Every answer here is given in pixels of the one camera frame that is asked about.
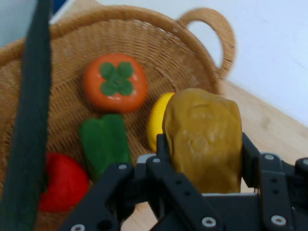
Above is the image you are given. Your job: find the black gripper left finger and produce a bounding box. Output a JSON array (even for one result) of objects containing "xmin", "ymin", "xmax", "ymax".
[{"xmin": 60, "ymin": 133, "xmax": 225, "ymax": 231}]

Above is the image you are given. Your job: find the brown toy potato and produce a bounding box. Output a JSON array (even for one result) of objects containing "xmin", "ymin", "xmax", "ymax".
[{"xmin": 162, "ymin": 88, "xmax": 243, "ymax": 194}]

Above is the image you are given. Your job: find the yellow toy bell pepper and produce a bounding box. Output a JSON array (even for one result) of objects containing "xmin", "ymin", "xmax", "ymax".
[{"xmin": 147, "ymin": 92, "xmax": 175, "ymax": 152}]

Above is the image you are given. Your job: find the red toy bell pepper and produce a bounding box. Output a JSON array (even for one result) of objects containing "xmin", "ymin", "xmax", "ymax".
[{"xmin": 38, "ymin": 152, "xmax": 90, "ymax": 213}]

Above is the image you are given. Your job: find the orange toy persimmon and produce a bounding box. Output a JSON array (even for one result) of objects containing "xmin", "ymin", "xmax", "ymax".
[{"xmin": 82, "ymin": 53, "xmax": 148, "ymax": 114}]

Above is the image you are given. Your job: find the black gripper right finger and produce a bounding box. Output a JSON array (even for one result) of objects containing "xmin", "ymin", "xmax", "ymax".
[{"xmin": 242, "ymin": 132, "xmax": 308, "ymax": 231}]

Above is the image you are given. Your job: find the green toy bell pepper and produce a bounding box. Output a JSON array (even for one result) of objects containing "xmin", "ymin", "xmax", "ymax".
[{"xmin": 78, "ymin": 114, "xmax": 132, "ymax": 182}]

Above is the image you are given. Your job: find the woven wicker basket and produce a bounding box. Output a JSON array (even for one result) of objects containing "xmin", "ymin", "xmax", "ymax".
[{"xmin": 0, "ymin": 5, "xmax": 236, "ymax": 231}]

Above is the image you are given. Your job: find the dark green fabric strap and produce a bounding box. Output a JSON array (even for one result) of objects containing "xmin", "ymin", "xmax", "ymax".
[{"xmin": 0, "ymin": 0, "xmax": 53, "ymax": 231}]

